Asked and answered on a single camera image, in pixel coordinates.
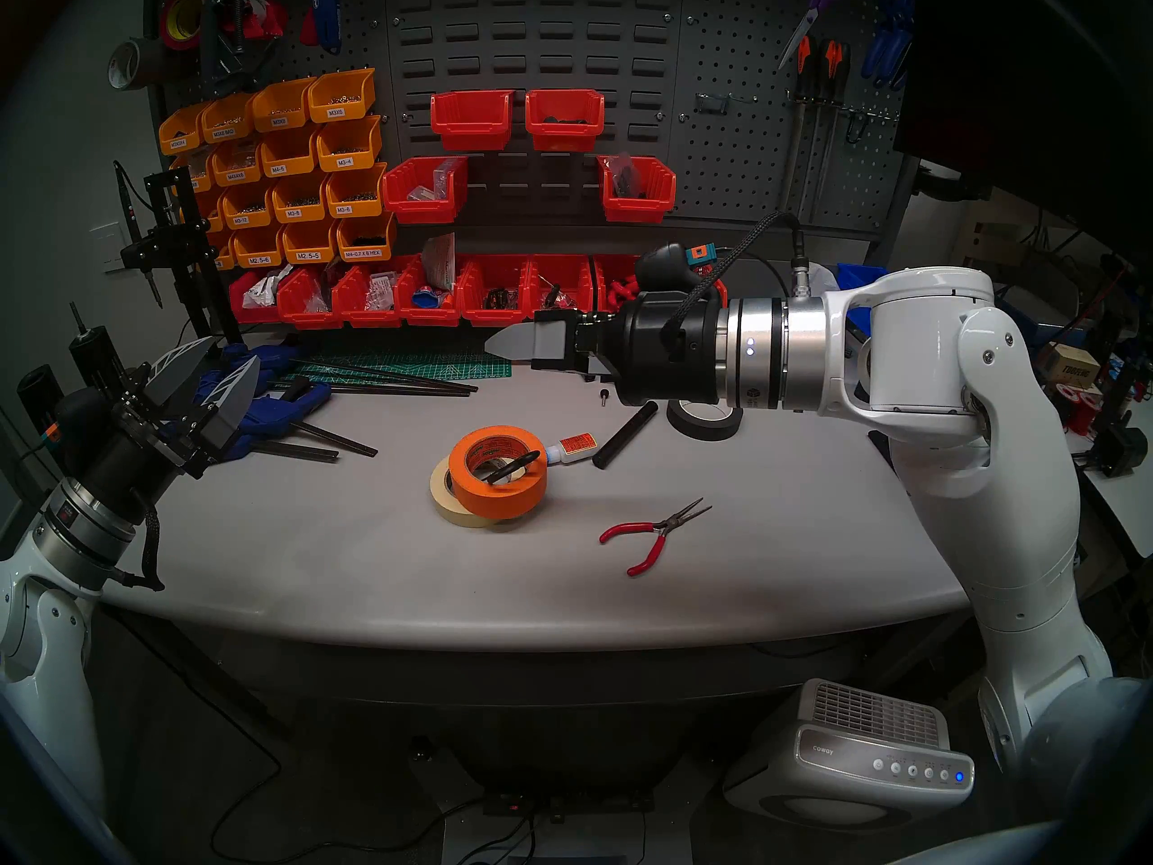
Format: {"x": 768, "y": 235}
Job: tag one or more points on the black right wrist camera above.
{"x": 671, "y": 264}

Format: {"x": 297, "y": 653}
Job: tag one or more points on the black computer monitor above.
{"x": 1018, "y": 79}

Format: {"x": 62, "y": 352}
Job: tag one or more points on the metal pegboard hook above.
{"x": 712, "y": 106}

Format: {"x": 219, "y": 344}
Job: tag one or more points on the black tape roll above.
{"x": 703, "y": 429}

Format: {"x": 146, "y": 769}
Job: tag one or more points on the black perforated cylinder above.
{"x": 36, "y": 390}
{"x": 95, "y": 354}

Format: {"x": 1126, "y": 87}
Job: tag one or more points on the white glue bottle orange label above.
{"x": 576, "y": 446}

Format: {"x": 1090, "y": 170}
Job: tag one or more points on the cardboard box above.
{"x": 1067, "y": 366}

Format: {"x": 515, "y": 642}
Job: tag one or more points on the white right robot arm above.
{"x": 1009, "y": 512}

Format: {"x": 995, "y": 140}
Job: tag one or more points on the black triangular frame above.
{"x": 881, "y": 449}

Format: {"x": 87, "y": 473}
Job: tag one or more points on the grey duct tape roll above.
{"x": 133, "y": 66}

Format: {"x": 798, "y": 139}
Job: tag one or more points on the blue plastic bin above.
{"x": 856, "y": 273}

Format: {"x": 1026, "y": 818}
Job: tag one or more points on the orange tape roll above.
{"x": 500, "y": 503}

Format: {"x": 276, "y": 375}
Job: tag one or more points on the white Coway air purifier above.
{"x": 838, "y": 764}

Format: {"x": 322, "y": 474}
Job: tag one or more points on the black tool stand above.
{"x": 176, "y": 241}

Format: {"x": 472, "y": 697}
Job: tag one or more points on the red plastic parts bin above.
{"x": 495, "y": 316}
{"x": 428, "y": 316}
{"x": 423, "y": 207}
{"x": 565, "y": 126}
{"x": 612, "y": 282}
{"x": 360, "y": 318}
{"x": 471, "y": 124}
{"x": 558, "y": 303}
{"x": 248, "y": 315}
{"x": 302, "y": 318}
{"x": 638, "y": 207}

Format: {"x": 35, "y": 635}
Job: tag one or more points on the black soldering iron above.
{"x": 126, "y": 205}

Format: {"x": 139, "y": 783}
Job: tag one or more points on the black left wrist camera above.
{"x": 81, "y": 417}

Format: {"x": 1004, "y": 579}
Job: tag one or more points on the green cutting mat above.
{"x": 450, "y": 368}

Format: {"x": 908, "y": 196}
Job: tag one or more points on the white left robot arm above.
{"x": 36, "y": 656}

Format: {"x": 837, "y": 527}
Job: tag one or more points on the dark grey pegboard wall panel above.
{"x": 748, "y": 169}

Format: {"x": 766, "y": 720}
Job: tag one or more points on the red white plastic tool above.
{"x": 263, "y": 21}

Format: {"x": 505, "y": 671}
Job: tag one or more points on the clear plastic bag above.
{"x": 441, "y": 261}

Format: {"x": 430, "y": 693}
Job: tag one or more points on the red tape roll yellow core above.
{"x": 169, "y": 30}

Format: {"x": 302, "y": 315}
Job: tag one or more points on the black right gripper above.
{"x": 658, "y": 359}

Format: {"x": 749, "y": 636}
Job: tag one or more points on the black power strip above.
{"x": 558, "y": 802}

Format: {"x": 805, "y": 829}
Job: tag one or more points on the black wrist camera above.
{"x": 671, "y": 264}
{"x": 81, "y": 417}

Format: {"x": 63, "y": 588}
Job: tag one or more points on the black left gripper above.
{"x": 126, "y": 467}

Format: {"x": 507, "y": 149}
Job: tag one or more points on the black metal tool rack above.
{"x": 847, "y": 111}

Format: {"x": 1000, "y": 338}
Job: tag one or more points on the beige masking tape roll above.
{"x": 443, "y": 503}

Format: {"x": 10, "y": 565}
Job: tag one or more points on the black cylindrical rod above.
{"x": 626, "y": 435}

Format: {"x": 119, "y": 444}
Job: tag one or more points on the orange labelled parts bin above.
{"x": 236, "y": 171}
{"x": 279, "y": 115}
{"x": 297, "y": 207}
{"x": 259, "y": 256}
{"x": 347, "y": 156}
{"x": 245, "y": 214}
{"x": 365, "y": 249}
{"x": 225, "y": 255}
{"x": 212, "y": 214}
{"x": 286, "y": 162}
{"x": 353, "y": 204}
{"x": 338, "y": 104}
{"x": 196, "y": 177}
{"x": 225, "y": 126}
{"x": 178, "y": 138}
{"x": 311, "y": 250}

